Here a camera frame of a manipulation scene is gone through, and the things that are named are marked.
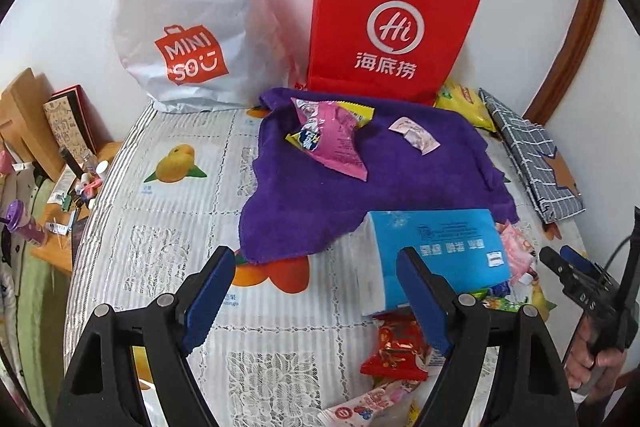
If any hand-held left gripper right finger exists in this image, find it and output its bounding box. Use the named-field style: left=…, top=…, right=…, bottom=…
left=396, top=246, right=581, bottom=427

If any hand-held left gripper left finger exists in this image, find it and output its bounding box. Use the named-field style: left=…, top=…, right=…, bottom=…
left=55, top=246, right=237, bottom=427

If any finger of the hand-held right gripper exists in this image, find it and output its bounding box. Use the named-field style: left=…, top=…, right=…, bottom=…
left=559, top=245, right=607, bottom=279
left=539, top=247, right=572, bottom=282

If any pink white candy packet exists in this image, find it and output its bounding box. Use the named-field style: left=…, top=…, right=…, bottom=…
left=499, top=221, right=540, bottom=289

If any green snack packet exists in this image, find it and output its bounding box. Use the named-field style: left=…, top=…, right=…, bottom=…
left=470, top=286, right=557, bottom=324

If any person's right hand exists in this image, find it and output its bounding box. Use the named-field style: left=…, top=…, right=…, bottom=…
left=564, top=332, right=629, bottom=395

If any red snack packet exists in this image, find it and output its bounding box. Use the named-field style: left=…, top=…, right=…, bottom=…
left=360, top=312, right=432, bottom=382

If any blue tissue pack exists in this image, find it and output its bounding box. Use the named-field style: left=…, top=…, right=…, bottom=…
left=350, top=208, right=512, bottom=315

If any purple towel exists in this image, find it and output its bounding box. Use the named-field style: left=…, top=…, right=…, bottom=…
left=239, top=87, right=520, bottom=265

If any grey plaid cloth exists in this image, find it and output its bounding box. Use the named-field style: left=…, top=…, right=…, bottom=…
left=479, top=88, right=587, bottom=224

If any white strawberry print packet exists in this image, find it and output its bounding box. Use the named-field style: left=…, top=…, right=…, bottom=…
left=317, top=379, right=426, bottom=427

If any wooden nightstand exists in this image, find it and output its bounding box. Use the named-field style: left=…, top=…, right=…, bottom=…
left=30, top=141, right=126, bottom=278

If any pink snack packet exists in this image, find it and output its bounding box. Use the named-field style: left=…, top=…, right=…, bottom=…
left=291, top=98, right=369, bottom=182

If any green cloth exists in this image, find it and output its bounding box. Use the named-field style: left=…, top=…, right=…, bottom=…
left=0, top=167, right=76, bottom=427

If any yellow snack bag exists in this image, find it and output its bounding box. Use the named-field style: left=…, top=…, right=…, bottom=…
left=434, top=81, right=496, bottom=132

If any yellow-green snack packet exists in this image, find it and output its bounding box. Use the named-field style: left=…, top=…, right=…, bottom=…
left=285, top=101, right=376, bottom=152

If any purple cup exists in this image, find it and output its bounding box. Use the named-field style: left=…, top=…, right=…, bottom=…
left=0, top=199, right=48, bottom=249

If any brown wooden door trim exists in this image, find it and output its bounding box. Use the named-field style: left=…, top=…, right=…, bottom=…
left=522, top=0, right=608, bottom=125

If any patterned dark red book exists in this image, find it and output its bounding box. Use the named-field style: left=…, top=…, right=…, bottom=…
left=42, top=84, right=98, bottom=158

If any cardboard box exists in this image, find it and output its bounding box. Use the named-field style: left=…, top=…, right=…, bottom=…
left=0, top=68, right=66, bottom=182

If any red paper bag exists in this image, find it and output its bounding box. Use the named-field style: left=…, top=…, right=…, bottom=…
left=306, top=0, right=486, bottom=106

